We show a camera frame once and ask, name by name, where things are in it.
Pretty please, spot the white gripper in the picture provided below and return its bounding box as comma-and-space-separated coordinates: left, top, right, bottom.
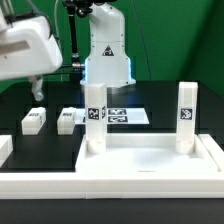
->
0, 16, 63, 101

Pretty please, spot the white desk top tray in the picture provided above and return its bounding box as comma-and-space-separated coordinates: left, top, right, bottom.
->
75, 133, 219, 175

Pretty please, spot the white left fence piece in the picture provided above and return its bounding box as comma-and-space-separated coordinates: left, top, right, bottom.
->
0, 135, 13, 167

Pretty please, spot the white fence piece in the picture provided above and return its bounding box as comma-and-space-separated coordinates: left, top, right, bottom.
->
199, 134, 224, 173
0, 135, 13, 167

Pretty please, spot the fiducial marker sheet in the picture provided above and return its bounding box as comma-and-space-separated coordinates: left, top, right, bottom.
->
75, 108, 150, 125

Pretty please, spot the white right fence piece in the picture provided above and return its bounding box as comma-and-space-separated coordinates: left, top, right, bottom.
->
199, 134, 224, 173

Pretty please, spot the black cable hose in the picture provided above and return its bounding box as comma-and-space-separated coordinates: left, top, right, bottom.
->
31, 0, 93, 83

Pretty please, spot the grey thin cable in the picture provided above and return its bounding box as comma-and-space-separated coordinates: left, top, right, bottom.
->
54, 0, 65, 82

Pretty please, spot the white front fence rail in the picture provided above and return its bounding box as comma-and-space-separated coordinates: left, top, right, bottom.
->
0, 172, 224, 199

